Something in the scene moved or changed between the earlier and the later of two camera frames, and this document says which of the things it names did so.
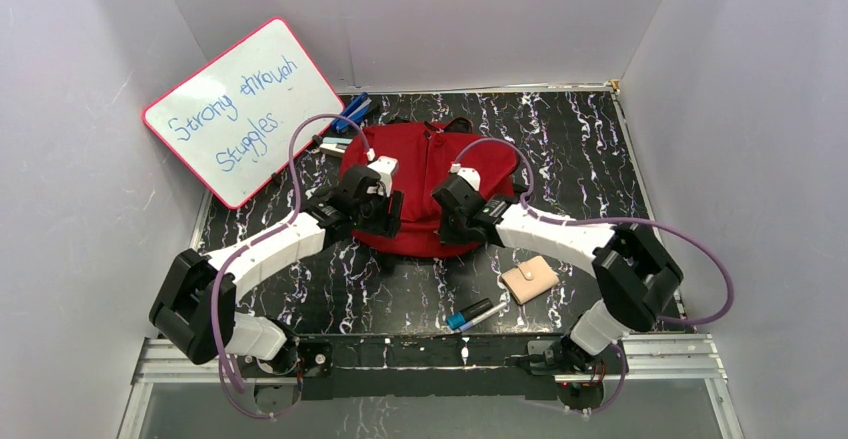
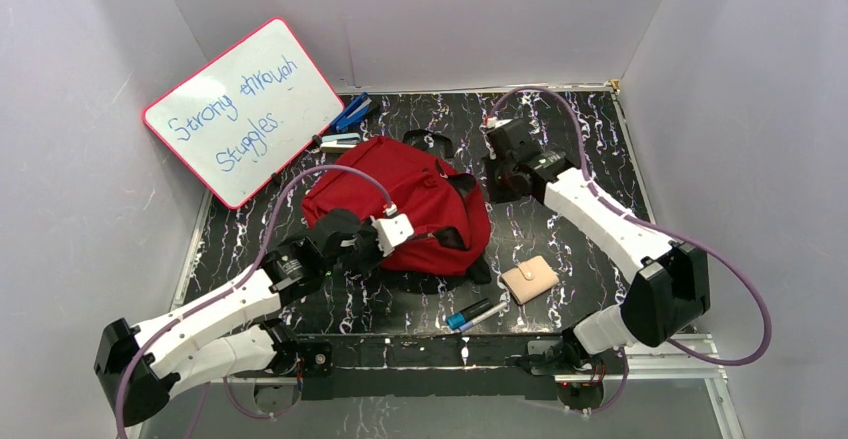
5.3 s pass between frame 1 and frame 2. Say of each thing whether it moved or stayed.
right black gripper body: moved
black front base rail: stayed
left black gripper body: moved
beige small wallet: stayed
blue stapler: stayed
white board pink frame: stayed
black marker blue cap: stayed
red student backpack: moved
